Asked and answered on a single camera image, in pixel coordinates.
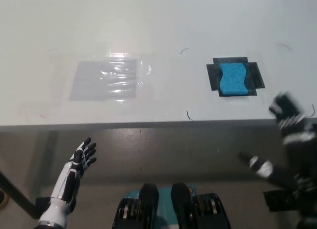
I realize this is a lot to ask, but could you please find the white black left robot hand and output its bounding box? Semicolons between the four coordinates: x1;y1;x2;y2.
50;137;98;208

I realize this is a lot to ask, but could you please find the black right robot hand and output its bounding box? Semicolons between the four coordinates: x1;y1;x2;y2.
238;91;317;191

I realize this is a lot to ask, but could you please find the blue wavy sponge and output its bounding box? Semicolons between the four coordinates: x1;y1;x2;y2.
219;62;250;98

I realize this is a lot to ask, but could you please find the black tape marked spot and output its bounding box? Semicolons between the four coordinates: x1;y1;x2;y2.
206;57;265;97

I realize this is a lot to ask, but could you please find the black teal robot body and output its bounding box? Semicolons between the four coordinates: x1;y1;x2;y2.
111;182;232;229

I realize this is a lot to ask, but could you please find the black table leg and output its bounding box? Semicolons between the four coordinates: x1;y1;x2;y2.
0;169;50;219
263;189;302;212

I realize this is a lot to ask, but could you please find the brown tape roll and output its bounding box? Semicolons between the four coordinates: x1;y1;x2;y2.
0;189;9;210

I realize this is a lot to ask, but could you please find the clear plastic sheet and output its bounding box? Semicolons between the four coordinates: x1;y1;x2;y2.
68;58;138;102

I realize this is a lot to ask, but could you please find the clear plastic film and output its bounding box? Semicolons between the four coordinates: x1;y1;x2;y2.
93;42;156;103

